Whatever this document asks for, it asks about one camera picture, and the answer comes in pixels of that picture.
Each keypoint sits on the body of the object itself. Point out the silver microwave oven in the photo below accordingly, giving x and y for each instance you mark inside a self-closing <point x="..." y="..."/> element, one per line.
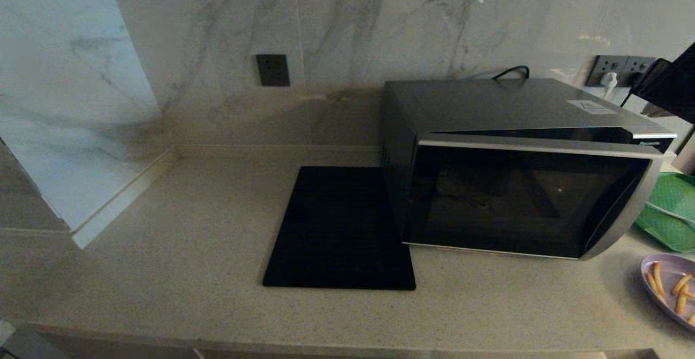
<point x="488" y="104"/>

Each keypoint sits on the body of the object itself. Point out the dark double wall socket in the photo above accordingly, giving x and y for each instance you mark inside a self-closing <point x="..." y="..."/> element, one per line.
<point x="616" y="64"/>

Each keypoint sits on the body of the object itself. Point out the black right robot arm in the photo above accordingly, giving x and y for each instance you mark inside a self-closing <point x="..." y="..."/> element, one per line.
<point x="676" y="84"/>

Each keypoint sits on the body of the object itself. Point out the purple plate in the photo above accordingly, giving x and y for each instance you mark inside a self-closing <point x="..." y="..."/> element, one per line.
<point x="668" y="264"/>

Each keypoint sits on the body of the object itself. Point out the white power plug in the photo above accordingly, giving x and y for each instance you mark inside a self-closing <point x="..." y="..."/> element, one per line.
<point x="610" y="80"/>

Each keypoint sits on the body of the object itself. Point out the dark glass microwave door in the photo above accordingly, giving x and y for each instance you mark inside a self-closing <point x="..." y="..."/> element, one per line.
<point x="488" y="201"/>

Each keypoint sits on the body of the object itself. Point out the white label sticker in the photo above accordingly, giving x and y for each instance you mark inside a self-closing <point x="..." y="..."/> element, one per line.
<point x="592" y="107"/>

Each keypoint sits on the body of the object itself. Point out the black induction cooktop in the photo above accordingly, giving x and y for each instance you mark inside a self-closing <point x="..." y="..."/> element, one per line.
<point x="336" y="228"/>

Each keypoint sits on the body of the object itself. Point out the green plastic tray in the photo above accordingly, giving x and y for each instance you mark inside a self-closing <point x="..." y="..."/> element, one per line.
<point x="673" y="190"/>

